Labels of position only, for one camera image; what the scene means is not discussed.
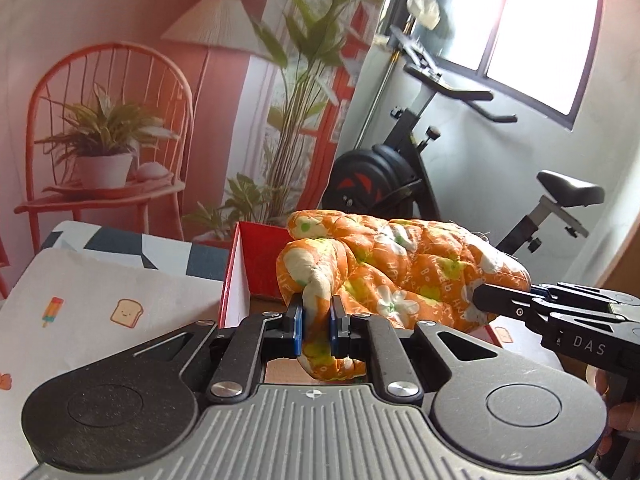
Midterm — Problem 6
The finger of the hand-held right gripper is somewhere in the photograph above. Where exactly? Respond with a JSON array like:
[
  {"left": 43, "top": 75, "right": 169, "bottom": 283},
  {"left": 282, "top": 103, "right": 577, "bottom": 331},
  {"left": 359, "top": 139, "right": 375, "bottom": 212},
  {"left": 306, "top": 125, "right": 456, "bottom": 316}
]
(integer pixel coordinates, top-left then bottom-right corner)
[
  {"left": 472, "top": 284, "right": 556, "bottom": 333},
  {"left": 531, "top": 283, "right": 622, "bottom": 307}
]

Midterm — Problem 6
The grey geometric patterned cloth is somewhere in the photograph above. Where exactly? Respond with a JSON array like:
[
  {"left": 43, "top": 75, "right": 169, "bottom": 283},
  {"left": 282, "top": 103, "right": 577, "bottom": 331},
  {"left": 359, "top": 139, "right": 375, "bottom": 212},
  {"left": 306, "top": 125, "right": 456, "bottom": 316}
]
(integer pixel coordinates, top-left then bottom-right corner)
[{"left": 40, "top": 220, "right": 236, "bottom": 282}]

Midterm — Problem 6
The printed white tablecloth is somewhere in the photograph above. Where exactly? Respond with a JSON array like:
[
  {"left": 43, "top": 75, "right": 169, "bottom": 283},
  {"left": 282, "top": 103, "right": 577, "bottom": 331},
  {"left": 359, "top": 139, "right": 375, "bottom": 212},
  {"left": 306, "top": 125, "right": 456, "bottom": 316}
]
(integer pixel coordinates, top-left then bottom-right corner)
[{"left": 0, "top": 247, "right": 227, "bottom": 463}]

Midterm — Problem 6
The white plastic bag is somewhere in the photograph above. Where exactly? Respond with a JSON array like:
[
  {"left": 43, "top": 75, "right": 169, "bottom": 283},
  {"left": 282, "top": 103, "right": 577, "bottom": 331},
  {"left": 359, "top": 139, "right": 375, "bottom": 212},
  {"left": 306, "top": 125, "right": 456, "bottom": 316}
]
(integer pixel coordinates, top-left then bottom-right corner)
[{"left": 407, "top": 0, "right": 442, "bottom": 29}]

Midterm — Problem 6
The dark framed window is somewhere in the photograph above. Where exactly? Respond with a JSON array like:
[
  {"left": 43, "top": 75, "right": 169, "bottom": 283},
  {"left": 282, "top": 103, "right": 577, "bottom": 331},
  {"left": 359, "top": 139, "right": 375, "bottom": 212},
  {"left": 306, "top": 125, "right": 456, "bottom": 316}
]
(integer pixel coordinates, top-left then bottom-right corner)
[{"left": 395, "top": 0, "right": 607, "bottom": 132}]

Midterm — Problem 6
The person's right hand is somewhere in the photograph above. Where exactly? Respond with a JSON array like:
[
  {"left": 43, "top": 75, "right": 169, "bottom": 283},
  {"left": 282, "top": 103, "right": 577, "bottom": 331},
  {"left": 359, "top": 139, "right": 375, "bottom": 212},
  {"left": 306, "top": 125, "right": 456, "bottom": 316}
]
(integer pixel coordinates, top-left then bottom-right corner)
[{"left": 584, "top": 366, "right": 640, "bottom": 457}]

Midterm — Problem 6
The metal pole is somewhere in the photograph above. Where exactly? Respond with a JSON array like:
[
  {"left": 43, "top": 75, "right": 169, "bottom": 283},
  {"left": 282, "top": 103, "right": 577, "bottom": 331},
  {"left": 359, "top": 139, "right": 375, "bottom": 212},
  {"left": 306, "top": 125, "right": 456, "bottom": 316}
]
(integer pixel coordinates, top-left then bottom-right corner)
[{"left": 366, "top": 15, "right": 417, "bottom": 147}]

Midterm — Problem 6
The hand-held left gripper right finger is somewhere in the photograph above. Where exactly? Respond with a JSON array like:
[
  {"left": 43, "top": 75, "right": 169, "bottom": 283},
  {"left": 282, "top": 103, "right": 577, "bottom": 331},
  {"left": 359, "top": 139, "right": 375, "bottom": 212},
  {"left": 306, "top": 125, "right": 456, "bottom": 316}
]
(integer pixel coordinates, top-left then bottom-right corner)
[{"left": 327, "top": 295, "right": 481, "bottom": 403}]

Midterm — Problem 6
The black exercise bike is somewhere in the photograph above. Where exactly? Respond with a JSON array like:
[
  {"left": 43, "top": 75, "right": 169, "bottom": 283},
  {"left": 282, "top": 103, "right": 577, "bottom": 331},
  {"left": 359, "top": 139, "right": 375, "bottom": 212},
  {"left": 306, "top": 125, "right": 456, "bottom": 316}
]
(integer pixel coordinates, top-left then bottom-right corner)
[{"left": 327, "top": 20, "right": 606, "bottom": 261}]

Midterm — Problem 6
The wall poster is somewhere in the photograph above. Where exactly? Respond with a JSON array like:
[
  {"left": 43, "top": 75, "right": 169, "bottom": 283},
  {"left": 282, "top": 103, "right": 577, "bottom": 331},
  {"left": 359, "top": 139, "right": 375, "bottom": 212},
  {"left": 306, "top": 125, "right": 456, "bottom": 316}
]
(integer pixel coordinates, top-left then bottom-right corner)
[{"left": 0, "top": 0, "right": 392, "bottom": 257}]

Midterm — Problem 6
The orange floral quilted oven mitt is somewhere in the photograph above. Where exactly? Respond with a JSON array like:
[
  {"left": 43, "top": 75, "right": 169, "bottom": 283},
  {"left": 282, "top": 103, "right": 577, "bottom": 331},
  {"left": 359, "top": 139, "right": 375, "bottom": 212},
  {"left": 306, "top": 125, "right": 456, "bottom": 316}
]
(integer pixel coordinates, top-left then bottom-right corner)
[{"left": 276, "top": 209, "right": 532, "bottom": 383}]

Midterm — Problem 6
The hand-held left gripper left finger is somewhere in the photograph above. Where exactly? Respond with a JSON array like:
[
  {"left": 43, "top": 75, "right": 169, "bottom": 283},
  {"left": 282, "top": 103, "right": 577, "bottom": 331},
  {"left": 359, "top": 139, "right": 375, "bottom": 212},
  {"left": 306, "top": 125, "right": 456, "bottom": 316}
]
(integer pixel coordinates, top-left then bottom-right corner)
[{"left": 150, "top": 294, "right": 307, "bottom": 402}]

